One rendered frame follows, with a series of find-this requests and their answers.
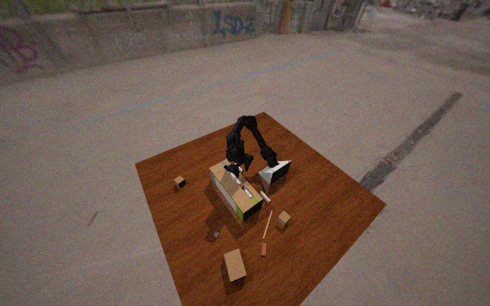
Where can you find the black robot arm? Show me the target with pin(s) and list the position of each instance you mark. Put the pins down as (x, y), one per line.
(235, 146)

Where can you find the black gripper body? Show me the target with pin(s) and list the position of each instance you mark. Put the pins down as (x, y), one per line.
(241, 159)

